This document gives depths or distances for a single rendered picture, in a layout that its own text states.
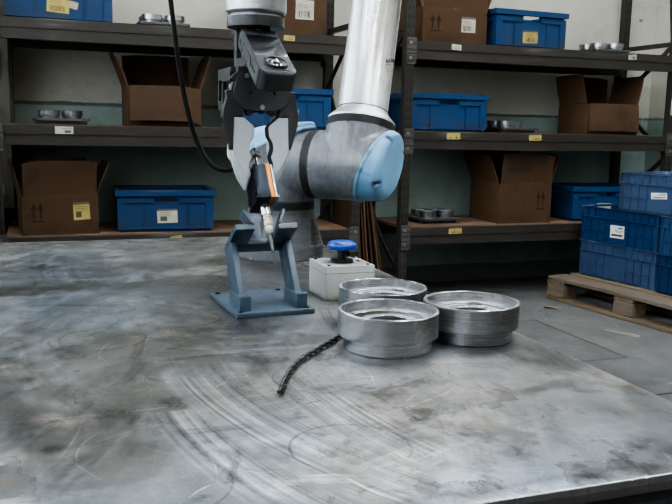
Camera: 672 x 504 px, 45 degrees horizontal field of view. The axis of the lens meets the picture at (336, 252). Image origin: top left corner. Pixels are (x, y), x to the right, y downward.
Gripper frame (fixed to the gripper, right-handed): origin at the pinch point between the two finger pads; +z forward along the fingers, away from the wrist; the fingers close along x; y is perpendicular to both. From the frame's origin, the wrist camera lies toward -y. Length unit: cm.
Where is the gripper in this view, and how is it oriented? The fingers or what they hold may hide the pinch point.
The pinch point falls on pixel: (259, 180)
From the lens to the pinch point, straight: 102.5
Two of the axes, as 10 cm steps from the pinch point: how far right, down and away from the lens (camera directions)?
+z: -0.2, 9.9, 1.5
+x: -9.2, 0.4, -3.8
